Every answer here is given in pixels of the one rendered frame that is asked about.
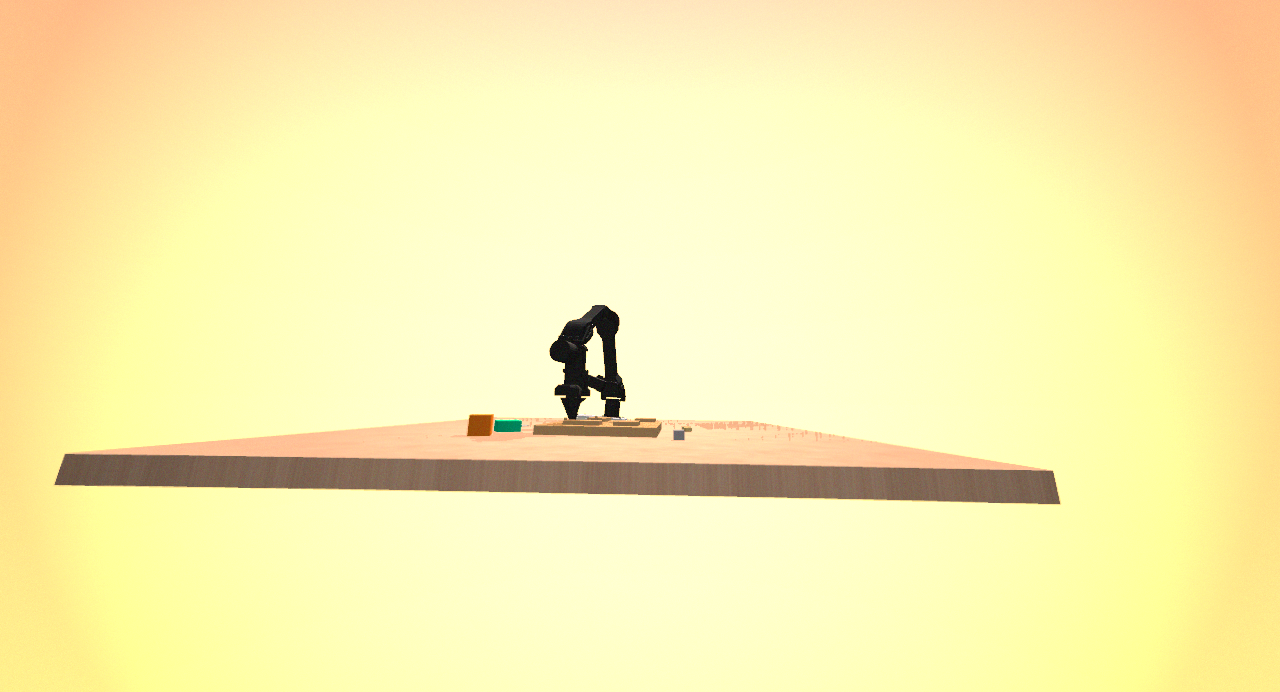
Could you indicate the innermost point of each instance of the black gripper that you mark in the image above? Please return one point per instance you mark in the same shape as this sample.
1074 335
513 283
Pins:
572 390

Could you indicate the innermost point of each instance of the orange block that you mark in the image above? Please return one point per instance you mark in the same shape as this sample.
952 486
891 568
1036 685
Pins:
480 424

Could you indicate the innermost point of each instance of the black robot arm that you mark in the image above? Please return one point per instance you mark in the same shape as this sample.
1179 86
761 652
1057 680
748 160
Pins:
570 349

